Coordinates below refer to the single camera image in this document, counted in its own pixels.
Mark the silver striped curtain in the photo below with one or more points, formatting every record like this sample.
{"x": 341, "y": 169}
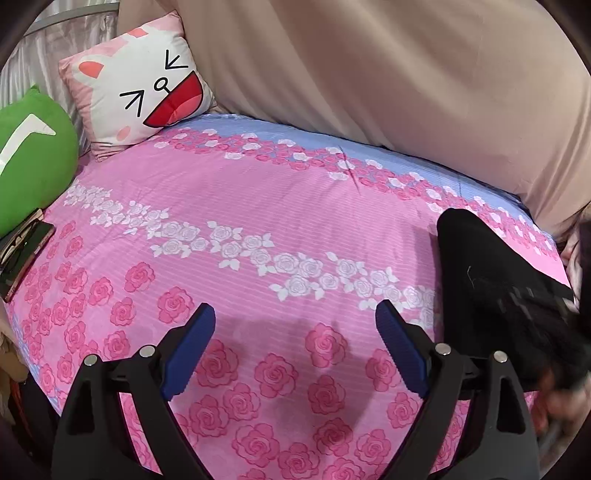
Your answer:
{"x": 41, "y": 50}

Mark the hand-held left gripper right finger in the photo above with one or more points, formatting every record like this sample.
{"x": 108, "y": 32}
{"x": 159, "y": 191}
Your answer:
{"x": 404, "y": 350}

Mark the black pants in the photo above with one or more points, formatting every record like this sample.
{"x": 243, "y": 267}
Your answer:
{"x": 480, "y": 277}

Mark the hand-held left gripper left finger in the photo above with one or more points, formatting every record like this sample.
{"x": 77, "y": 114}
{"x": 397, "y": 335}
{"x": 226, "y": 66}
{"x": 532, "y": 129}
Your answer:
{"x": 191, "y": 350}

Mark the cat face pillow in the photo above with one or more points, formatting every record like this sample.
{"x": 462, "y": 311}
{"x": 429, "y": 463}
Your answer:
{"x": 120, "y": 69}

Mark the green plush pillow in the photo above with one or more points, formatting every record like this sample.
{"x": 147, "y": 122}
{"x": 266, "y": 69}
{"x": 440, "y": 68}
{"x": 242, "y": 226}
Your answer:
{"x": 32, "y": 170}

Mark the pink floral bedsheet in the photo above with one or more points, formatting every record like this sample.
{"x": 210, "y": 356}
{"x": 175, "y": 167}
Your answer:
{"x": 258, "y": 198}

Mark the beige draped cloth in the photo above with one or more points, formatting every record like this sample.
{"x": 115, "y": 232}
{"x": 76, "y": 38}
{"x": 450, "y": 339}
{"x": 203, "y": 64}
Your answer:
{"x": 392, "y": 69}

